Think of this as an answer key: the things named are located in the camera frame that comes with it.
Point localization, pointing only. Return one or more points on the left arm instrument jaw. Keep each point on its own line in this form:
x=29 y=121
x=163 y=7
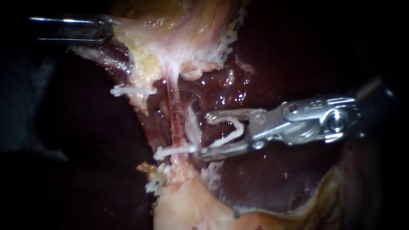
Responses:
x=73 y=39
x=70 y=21

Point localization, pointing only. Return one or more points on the right arm instrument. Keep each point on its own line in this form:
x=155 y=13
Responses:
x=303 y=121

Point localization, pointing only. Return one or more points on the right arm instrument jaw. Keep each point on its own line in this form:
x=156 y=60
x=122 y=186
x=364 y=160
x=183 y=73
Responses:
x=227 y=151
x=233 y=113

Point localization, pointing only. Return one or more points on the white clip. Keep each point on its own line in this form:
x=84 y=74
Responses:
x=132 y=91
x=175 y=150
x=156 y=180
x=238 y=129

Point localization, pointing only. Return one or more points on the gallbladder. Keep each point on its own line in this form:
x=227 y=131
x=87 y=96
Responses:
x=191 y=32

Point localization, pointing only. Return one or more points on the dark right arm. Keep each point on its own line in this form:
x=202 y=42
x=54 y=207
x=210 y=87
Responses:
x=377 y=105

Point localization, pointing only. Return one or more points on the thin tube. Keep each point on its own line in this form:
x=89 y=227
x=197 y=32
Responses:
x=173 y=108
x=142 y=76

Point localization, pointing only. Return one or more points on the pale fatty tissue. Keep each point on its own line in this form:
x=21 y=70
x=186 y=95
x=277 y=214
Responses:
x=193 y=127
x=198 y=204
x=198 y=70

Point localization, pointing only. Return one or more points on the dark red liver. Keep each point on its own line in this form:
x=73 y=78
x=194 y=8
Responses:
x=287 y=64

